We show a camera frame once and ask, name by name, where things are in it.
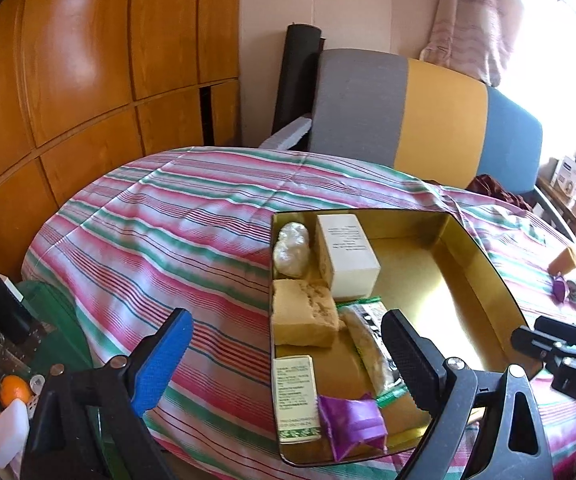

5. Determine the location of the yellow sponge cake piece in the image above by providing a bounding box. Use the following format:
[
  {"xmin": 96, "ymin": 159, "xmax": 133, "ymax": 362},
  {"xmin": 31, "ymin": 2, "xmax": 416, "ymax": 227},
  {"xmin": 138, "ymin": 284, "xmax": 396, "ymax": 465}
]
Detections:
[
  {"xmin": 272, "ymin": 279, "xmax": 346, "ymax": 348},
  {"xmin": 548, "ymin": 246, "xmax": 576, "ymax": 276}
]

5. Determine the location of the orange fruit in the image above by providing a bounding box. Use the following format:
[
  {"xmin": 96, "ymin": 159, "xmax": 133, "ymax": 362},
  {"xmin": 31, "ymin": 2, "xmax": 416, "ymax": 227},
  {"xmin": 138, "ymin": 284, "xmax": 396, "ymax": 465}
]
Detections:
[{"xmin": 0, "ymin": 375, "xmax": 33, "ymax": 407}]

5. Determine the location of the striped tablecloth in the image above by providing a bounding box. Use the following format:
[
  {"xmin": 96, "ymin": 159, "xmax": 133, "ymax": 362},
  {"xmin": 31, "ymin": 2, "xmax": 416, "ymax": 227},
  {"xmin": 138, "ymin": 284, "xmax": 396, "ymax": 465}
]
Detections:
[{"xmin": 20, "ymin": 146, "xmax": 576, "ymax": 480}]

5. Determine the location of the window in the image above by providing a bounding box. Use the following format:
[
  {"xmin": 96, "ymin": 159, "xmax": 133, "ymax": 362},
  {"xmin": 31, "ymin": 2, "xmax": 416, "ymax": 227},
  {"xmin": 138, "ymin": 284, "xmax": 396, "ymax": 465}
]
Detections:
[{"xmin": 498, "ymin": 0, "xmax": 576, "ymax": 161}]

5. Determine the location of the pink patterned curtain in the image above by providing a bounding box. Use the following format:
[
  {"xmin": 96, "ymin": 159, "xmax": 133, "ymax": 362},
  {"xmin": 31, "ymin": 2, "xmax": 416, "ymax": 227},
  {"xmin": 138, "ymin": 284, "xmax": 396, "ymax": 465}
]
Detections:
[{"xmin": 420, "ymin": 0, "xmax": 521, "ymax": 86}]

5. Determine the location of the wooden wardrobe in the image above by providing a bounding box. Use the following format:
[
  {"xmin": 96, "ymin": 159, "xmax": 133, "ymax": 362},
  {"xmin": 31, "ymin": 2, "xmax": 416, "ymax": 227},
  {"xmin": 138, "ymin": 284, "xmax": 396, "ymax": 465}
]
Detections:
[{"xmin": 0, "ymin": 0, "xmax": 243, "ymax": 281}]

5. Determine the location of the black rolled mat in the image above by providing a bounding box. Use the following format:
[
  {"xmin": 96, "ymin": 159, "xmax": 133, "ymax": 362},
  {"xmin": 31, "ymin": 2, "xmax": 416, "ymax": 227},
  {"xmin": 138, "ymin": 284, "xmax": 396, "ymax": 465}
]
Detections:
[{"xmin": 273, "ymin": 22, "xmax": 323, "ymax": 136}]

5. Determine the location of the white carton box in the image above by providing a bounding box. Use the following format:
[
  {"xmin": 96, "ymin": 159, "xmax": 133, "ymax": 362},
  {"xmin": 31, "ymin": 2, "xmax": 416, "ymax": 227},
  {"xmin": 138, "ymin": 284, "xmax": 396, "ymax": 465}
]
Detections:
[{"xmin": 315, "ymin": 214, "xmax": 381, "ymax": 301}]

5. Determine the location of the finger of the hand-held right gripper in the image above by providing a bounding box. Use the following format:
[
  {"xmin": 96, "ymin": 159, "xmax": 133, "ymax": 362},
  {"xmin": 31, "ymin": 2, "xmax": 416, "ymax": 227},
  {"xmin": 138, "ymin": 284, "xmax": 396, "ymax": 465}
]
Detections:
[
  {"xmin": 534, "ymin": 316, "xmax": 576, "ymax": 344},
  {"xmin": 512, "ymin": 326, "xmax": 569, "ymax": 362}
]

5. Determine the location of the dark red cloth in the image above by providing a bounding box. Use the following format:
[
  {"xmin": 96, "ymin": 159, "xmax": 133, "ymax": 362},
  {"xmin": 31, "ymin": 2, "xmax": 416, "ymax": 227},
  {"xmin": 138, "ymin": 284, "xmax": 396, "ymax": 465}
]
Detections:
[{"xmin": 466, "ymin": 174, "xmax": 534, "ymax": 208}]

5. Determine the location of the grey yellow blue sofa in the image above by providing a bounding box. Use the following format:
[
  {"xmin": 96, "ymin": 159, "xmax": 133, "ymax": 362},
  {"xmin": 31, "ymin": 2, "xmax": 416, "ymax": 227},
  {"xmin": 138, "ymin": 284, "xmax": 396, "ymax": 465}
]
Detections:
[{"xmin": 258, "ymin": 48, "xmax": 576, "ymax": 241}]

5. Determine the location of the white printed box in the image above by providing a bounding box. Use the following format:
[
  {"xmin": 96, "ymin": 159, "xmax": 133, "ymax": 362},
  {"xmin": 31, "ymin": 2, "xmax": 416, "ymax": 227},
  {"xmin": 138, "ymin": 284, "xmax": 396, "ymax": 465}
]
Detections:
[{"xmin": 550, "ymin": 157, "xmax": 576, "ymax": 196}]

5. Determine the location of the green and white small box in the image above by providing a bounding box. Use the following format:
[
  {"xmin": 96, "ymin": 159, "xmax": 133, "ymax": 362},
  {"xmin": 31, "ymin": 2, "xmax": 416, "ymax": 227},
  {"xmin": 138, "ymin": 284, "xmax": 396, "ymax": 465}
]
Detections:
[{"xmin": 273, "ymin": 355, "xmax": 321, "ymax": 443}]

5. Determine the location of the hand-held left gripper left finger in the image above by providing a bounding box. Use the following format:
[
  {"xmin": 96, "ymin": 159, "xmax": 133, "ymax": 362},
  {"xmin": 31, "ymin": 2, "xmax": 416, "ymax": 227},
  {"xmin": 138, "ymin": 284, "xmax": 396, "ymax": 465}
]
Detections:
[{"xmin": 20, "ymin": 308, "xmax": 195, "ymax": 480}]

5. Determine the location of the white plastic ball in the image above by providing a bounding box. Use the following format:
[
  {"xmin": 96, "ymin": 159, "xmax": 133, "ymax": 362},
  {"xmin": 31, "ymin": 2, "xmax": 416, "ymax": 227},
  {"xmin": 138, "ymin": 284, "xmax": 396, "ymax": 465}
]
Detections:
[{"xmin": 273, "ymin": 221, "xmax": 311, "ymax": 278}]

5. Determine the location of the gold metal tin box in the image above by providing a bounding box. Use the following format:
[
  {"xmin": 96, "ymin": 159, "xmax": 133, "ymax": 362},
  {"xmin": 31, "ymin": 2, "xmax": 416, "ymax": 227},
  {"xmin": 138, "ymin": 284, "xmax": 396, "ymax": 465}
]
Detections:
[{"xmin": 269, "ymin": 210, "xmax": 544, "ymax": 467}]

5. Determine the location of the green glass table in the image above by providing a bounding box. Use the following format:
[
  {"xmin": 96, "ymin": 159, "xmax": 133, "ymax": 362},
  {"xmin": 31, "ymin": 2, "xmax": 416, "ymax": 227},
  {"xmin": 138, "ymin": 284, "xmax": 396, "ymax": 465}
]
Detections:
[{"xmin": 15, "ymin": 280, "xmax": 99, "ymax": 376}]

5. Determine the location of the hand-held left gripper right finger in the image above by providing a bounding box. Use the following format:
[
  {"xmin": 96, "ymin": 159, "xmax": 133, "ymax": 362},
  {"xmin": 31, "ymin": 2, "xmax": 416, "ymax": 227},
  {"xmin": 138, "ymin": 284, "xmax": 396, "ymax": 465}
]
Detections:
[{"xmin": 380, "ymin": 309, "xmax": 554, "ymax": 480}]

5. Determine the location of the clear cracker packet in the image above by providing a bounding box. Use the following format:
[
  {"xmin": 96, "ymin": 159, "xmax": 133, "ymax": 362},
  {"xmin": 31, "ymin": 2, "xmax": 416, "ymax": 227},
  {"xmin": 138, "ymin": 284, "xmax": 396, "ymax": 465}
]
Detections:
[{"xmin": 335, "ymin": 297, "xmax": 419, "ymax": 408}]

